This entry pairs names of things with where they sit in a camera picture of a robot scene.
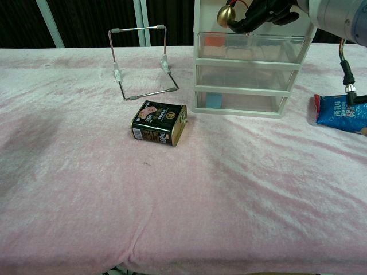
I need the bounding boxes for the white frame post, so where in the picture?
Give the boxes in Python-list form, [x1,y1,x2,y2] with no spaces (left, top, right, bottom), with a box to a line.
[132,0,152,48]
[36,0,65,49]

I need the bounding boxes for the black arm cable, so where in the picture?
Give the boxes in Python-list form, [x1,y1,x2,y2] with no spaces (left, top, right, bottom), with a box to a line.
[337,38,367,105]

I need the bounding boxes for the small golden bell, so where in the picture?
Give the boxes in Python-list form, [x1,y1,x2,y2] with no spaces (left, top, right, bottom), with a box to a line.
[217,5,237,28]

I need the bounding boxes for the pink tablecloth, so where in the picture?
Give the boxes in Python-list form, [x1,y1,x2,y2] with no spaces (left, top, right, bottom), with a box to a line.
[0,42,367,275]

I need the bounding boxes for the blue snack bag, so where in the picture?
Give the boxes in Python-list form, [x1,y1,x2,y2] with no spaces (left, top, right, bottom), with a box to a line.
[313,94,367,136]

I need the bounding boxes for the metal wire stand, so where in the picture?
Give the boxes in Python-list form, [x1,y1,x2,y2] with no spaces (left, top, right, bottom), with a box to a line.
[108,25,180,101]

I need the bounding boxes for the white plastic drawer unit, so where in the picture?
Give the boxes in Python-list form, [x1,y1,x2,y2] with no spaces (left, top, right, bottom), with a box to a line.
[192,0,318,119]

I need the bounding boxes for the blue block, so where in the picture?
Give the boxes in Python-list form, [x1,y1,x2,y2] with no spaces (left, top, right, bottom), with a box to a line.
[206,93,223,108]

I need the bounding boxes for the black luncheon meat can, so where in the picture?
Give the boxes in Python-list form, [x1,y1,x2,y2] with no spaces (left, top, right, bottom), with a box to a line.
[131,100,188,147]

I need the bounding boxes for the orange block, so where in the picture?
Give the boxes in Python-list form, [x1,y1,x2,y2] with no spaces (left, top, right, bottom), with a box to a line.
[205,36,225,47]

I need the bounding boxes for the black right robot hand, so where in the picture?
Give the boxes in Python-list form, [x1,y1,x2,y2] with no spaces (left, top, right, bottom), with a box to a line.
[228,0,299,34]

